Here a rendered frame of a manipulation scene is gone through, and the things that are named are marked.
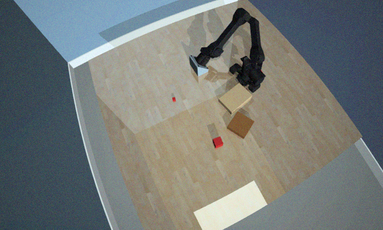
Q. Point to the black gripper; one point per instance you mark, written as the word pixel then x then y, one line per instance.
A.
pixel 243 78

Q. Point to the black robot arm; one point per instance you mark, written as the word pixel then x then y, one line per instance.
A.
pixel 249 66

